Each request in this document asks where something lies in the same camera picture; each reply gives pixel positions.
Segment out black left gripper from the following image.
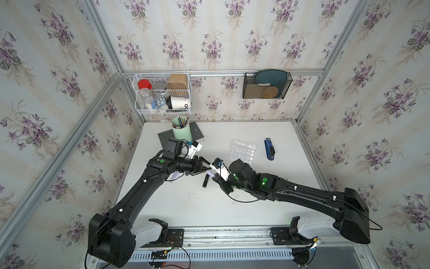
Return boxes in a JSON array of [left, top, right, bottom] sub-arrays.
[[174, 157, 213, 177]]

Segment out purple lipstick tube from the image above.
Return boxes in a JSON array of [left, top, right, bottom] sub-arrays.
[[170, 171, 180, 181], [206, 170, 219, 178]]

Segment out black lipstick silver band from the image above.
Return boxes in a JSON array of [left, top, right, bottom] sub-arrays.
[[202, 174, 209, 188]]

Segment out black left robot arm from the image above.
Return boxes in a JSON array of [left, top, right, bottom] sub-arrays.
[[86, 152, 211, 268]]

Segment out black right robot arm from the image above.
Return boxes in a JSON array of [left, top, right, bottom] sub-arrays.
[[211, 158, 371, 244]]

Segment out green pen cup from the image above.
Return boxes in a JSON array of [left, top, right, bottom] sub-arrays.
[[170, 115, 193, 142]]

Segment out blue black stapler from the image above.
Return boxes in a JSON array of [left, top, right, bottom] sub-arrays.
[[264, 138, 275, 161]]

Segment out white black cylinder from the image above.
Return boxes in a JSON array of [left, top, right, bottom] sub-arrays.
[[166, 96, 190, 110]]

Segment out clear plastic bottle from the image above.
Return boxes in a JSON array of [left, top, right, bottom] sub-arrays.
[[140, 88, 157, 111]]

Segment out round cork coaster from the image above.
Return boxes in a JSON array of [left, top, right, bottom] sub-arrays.
[[261, 86, 279, 99]]

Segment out red lid jar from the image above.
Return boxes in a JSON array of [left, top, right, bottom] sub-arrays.
[[137, 79, 152, 90]]

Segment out teal plate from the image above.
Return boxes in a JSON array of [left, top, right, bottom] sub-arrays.
[[254, 69, 289, 99]]

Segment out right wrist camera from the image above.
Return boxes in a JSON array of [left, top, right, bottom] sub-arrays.
[[210, 158, 231, 181]]

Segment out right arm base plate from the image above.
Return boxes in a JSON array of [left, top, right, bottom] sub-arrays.
[[269, 226, 314, 245]]

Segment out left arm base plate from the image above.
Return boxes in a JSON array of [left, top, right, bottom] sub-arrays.
[[144, 228, 184, 248]]

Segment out white wire basket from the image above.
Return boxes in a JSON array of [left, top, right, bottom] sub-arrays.
[[132, 72, 191, 115]]

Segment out black mesh wall holder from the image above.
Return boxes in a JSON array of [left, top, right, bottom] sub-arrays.
[[242, 71, 293, 100]]

